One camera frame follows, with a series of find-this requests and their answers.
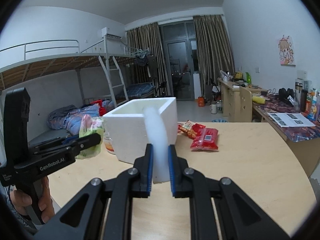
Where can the blue plaid quilt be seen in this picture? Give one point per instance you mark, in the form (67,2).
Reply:
(69,117)

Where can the person's left hand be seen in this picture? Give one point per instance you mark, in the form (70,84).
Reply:
(21,200)

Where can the brown curtain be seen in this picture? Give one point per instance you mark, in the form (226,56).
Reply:
(145,44)
(214,51)

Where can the cartoon girl wall picture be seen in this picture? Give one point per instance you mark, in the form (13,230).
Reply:
(286,51)

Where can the brown curtain left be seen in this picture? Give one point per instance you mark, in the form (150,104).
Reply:
(145,44)

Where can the white printed paper sheet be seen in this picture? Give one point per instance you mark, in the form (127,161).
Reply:
(287,120)

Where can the grey jacket forearm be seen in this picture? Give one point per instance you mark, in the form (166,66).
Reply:
(10,227)

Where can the metal bunk bed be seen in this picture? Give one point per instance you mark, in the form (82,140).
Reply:
(56,74)

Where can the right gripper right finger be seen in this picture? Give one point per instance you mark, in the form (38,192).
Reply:
(219,209)

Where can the yellow corn toy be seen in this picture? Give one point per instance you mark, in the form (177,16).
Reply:
(259,100)

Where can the brown curtain right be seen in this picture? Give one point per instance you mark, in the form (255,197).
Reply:
(214,51)

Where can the white air conditioner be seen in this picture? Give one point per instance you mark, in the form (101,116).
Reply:
(105,33)

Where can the white styrofoam box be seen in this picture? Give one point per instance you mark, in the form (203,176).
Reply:
(126,127)

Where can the wooden desk with cloth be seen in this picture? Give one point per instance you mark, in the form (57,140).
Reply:
(303,141)

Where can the orange bag on floor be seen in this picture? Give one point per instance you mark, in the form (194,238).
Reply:
(201,101)

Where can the small wooden desk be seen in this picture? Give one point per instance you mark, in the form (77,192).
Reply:
(231,99)

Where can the red orange snack bag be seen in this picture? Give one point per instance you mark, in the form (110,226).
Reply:
(190,128)

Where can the black headphones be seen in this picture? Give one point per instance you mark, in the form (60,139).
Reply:
(286,96)

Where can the glass balcony door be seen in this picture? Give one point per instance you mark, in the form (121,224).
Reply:
(180,54)

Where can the green yellow plastic bag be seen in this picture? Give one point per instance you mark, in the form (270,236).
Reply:
(91,134)

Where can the white foam sheet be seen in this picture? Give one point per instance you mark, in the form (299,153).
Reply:
(157,137)

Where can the black folding chair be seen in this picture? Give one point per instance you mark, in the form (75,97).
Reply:
(161,90)

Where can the white thermos jug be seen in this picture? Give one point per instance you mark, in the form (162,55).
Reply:
(213,107)

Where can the wooden smiley chair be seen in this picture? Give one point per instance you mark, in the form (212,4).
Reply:
(245,105)

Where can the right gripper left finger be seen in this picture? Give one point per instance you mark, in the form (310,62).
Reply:
(103,209)

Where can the dark glass jar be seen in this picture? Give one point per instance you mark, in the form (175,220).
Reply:
(298,93)

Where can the plastic jar orange label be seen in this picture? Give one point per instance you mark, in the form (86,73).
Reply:
(108,142)

